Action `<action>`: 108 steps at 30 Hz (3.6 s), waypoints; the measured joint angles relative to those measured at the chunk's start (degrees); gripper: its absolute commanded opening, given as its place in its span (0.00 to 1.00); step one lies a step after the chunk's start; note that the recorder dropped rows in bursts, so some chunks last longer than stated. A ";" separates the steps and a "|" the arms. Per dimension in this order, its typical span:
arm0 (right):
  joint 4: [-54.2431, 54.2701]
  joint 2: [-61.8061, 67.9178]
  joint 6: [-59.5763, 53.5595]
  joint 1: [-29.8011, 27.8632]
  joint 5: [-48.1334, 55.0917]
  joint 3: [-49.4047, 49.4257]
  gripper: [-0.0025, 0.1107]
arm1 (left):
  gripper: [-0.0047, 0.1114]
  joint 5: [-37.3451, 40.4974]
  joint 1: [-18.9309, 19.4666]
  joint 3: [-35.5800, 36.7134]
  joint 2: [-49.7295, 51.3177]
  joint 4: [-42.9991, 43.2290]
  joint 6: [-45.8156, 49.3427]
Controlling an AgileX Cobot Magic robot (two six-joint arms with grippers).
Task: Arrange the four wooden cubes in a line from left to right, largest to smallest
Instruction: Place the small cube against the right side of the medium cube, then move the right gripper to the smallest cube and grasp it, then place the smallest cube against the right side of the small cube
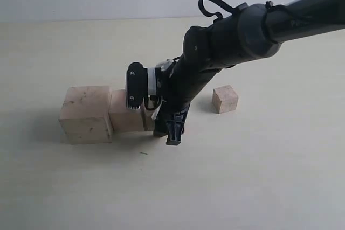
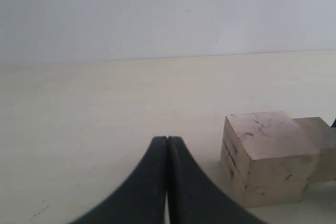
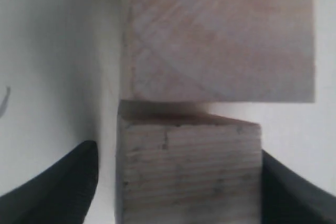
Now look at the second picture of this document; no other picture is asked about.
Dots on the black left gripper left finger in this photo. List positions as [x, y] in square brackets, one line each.
[141, 197]

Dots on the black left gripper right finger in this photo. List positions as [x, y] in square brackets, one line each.
[193, 197]

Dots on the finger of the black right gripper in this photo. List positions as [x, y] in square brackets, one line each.
[333, 124]

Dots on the second largest wooden block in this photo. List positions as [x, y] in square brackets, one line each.
[323, 137]

